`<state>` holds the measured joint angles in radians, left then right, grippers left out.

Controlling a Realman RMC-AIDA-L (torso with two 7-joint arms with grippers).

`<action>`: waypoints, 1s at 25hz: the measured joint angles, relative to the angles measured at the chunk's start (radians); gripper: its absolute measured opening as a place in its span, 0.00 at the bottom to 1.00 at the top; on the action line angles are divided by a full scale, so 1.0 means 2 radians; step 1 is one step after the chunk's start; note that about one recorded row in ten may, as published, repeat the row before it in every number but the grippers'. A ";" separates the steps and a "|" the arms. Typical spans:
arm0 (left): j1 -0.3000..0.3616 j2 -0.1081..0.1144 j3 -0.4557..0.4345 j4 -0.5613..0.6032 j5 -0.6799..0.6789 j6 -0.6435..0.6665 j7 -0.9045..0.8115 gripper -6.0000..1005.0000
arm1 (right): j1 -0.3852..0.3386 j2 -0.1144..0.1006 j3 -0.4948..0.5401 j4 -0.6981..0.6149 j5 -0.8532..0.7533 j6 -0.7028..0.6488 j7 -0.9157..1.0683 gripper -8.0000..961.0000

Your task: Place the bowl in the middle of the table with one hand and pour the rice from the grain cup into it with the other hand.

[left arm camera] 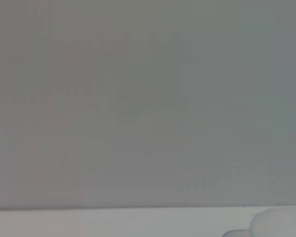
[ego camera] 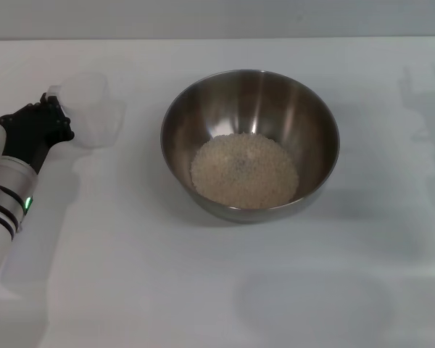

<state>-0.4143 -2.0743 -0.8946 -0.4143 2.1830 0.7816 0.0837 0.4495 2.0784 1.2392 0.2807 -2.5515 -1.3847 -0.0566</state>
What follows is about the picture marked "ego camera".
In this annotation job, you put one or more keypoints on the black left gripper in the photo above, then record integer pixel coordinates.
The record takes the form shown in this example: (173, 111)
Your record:
(25, 130)

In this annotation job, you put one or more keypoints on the clear plastic measuring cup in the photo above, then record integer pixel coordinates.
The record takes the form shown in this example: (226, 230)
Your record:
(98, 116)

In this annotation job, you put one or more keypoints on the stainless steel mixing bowl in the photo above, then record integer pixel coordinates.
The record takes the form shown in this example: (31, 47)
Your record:
(239, 101)

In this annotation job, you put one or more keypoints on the white rice grains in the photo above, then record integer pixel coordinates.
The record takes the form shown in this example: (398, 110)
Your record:
(244, 174)

